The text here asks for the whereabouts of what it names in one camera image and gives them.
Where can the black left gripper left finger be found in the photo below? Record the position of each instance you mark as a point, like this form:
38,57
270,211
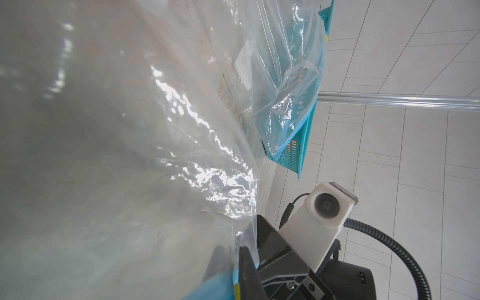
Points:
219,265

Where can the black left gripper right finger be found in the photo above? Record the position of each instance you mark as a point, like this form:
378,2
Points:
250,285

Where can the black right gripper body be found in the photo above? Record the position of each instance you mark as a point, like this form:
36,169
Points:
284,275

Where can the clear zip-top bag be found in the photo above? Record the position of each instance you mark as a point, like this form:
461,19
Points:
278,68
121,166

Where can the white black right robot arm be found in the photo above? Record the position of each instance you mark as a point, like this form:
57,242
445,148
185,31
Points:
413,217

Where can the teal plastic perforated basket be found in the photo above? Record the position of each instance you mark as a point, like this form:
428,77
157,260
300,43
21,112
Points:
293,154

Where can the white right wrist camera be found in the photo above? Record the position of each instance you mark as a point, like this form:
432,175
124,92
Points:
312,229

